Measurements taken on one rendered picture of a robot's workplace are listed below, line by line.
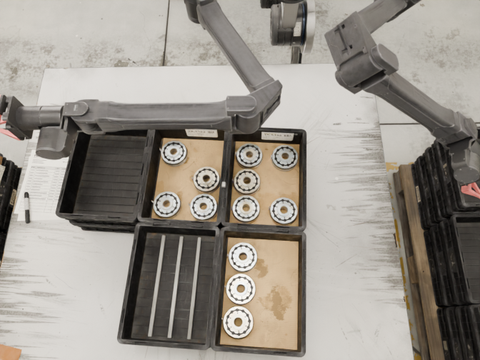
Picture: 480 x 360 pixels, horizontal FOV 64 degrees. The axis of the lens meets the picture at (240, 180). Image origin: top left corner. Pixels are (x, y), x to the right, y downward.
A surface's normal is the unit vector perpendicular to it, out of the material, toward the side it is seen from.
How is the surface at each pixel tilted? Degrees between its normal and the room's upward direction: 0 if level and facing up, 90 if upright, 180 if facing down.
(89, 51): 0
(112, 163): 0
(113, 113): 14
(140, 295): 0
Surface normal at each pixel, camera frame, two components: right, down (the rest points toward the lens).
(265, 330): -0.03, -0.36
